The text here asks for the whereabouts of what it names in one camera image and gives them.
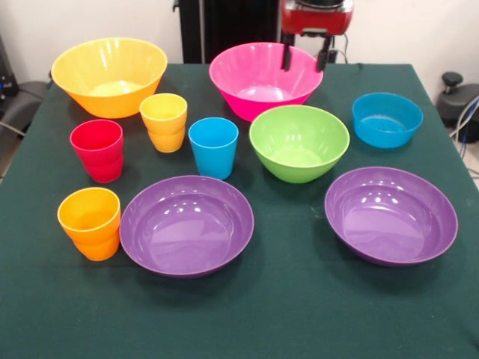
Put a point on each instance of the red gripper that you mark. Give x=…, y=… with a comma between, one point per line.
x=318, y=18

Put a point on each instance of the large pink plastic bowl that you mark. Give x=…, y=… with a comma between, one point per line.
x=258, y=106

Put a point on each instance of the small blue plastic bowl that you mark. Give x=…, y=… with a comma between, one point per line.
x=385, y=134

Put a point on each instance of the blue plastic cup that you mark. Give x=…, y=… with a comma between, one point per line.
x=213, y=157

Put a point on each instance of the shallow purple plastic bowl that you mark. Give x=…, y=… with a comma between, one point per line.
x=187, y=232
x=389, y=224

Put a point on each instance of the black power plug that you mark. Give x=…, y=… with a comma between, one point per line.
x=333, y=57

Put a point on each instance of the green plastic bowl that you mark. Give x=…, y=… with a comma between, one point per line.
x=299, y=166

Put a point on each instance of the yellow orange plastic cup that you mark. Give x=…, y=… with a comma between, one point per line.
x=164, y=131

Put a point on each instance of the black stand with knob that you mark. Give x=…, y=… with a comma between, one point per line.
x=456, y=101

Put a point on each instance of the large orange plastic bowl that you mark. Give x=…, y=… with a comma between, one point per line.
x=108, y=102

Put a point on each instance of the red plastic cup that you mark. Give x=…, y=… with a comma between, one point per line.
x=99, y=161

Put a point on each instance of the dark green tablecloth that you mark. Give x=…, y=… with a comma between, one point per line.
x=284, y=318

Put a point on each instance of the black grey chair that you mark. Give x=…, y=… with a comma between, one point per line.
x=22, y=104

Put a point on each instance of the black equipment box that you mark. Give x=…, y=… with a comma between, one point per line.
x=5, y=75

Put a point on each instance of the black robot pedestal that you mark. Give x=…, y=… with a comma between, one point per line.
x=239, y=22

